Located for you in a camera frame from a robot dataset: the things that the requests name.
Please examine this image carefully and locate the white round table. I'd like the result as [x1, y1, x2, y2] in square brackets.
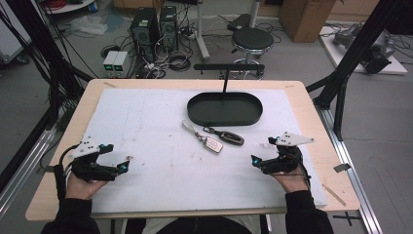
[44, 0, 99, 16]

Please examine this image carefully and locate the white foam mat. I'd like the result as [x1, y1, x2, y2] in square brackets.
[82, 87, 328, 215]

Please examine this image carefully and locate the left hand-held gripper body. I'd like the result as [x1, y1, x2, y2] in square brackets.
[67, 135, 119, 183]

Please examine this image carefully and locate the black metal frame strut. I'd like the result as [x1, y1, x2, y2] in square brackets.
[305, 0, 413, 141]
[0, 0, 95, 193]

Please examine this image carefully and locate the slim black computer tower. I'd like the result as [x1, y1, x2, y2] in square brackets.
[158, 5, 179, 54]

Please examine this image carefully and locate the person's right hand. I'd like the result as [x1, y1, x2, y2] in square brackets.
[270, 170, 310, 195]

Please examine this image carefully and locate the person's body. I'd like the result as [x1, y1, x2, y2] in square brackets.
[125, 215, 271, 234]

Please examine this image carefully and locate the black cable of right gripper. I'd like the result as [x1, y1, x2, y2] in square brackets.
[291, 151, 313, 190]

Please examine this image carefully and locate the cardboard box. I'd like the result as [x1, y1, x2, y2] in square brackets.
[279, 0, 338, 44]

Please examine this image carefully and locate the black round stool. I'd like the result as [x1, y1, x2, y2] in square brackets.
[230, 26, 276, 80]

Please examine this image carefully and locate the black flat pedal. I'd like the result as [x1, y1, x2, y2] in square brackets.
[226, 13, 252, 32]

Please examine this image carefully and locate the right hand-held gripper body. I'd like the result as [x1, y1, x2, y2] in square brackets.
[259, 131, 316, 176]

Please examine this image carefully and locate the white power supply unit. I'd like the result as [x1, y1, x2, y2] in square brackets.
[102, 50, 120, 73]
[112, 51, 130, 73]

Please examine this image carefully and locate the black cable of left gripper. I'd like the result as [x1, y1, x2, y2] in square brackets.
[53, 142, 82, 201]

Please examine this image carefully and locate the person's left hand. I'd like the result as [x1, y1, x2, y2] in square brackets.
[63, 173, 109, 201]

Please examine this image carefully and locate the clear plastic bag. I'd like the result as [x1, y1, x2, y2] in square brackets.
[69, 15, 109, 36]

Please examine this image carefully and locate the large black computer tower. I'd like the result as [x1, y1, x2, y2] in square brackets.
[129, 7, 161, 63]

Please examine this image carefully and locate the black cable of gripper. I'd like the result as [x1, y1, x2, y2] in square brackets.
[53, 142, 82, 201]
[291, 151, 313, 190]

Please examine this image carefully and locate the grey tape piece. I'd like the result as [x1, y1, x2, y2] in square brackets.
[333, 163, 353, 174]

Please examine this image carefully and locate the thin wooden stick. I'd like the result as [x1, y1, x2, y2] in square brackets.
[320, 182, 348, 208]

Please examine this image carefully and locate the aluminium rail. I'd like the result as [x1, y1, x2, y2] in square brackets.
[314, 105, 385, 234]
[0, 128, 57, 219]

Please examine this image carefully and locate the white board with grey devices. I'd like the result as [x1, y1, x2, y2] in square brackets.
[319, 22, 409, 76]

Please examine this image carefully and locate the black car key with ring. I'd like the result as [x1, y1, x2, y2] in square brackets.
[203, 126, 245, 147]

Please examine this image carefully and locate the silver car key with strap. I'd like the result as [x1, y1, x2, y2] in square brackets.
[181, 119, 225, 155]

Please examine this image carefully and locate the coiled black cable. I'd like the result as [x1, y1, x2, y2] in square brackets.
[168, 53, 193, 73]

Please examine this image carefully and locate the black oval tray with hanger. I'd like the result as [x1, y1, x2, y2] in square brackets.
[186, 62, 266, 128]

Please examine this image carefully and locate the grey metal stand leg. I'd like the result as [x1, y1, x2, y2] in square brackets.
[194, 0, 211, 62]

